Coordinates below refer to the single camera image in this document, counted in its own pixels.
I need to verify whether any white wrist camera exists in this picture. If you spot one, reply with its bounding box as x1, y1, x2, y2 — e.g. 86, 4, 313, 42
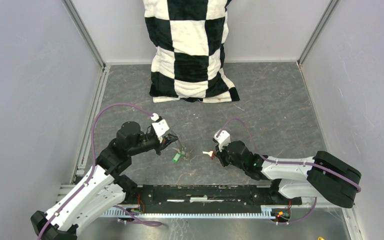
213, 129, 231, 152
150, 113, 170, 142

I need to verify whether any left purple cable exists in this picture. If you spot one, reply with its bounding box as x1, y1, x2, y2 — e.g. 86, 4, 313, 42
36, 102, 165, 240

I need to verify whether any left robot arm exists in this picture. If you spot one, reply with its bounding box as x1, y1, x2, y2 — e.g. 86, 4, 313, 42
30, 120, 179, 240

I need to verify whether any red tag key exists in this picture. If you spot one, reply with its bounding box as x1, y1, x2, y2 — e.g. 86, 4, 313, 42
202, 151, 215, 158

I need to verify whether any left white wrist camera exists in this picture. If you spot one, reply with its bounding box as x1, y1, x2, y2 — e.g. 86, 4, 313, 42
150, 113, 170, 142

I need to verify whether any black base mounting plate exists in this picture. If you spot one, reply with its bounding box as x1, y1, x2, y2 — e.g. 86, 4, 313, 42
120, 184, 303, 214

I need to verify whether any aluminium frame rail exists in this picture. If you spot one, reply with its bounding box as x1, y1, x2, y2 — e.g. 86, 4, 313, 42
55, 184, 357, 209

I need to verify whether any black white checkered blanket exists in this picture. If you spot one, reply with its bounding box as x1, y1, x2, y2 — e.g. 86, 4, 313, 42
143, 0, 240, 104

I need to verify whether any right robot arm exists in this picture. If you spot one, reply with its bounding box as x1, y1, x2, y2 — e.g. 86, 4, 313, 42
209, 141, 362, 209

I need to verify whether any large metal keyring plate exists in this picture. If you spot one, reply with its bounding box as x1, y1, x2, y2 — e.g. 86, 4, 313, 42
177, 137, 186, 155

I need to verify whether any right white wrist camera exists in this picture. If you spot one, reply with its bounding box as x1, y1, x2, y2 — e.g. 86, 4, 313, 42
213, 129, 231, 152

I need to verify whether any grey slotted cable duct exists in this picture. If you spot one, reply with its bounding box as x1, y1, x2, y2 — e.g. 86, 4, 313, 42
101, 207, 275, 220

